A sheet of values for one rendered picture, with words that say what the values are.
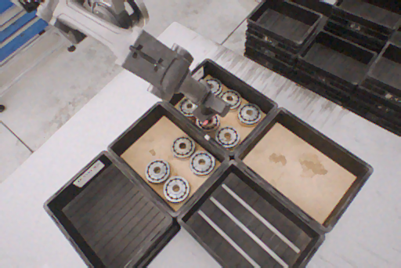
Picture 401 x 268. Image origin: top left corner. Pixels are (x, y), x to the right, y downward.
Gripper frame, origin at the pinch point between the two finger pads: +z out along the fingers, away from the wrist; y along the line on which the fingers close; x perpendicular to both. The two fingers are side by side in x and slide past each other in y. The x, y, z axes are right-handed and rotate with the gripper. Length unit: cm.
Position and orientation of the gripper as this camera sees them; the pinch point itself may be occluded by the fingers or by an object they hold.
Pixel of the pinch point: (207, 119)
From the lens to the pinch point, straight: 114.8
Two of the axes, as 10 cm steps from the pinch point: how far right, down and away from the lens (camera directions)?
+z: 0.9, 4.2, 9.0
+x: -6.8, -6.3, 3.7
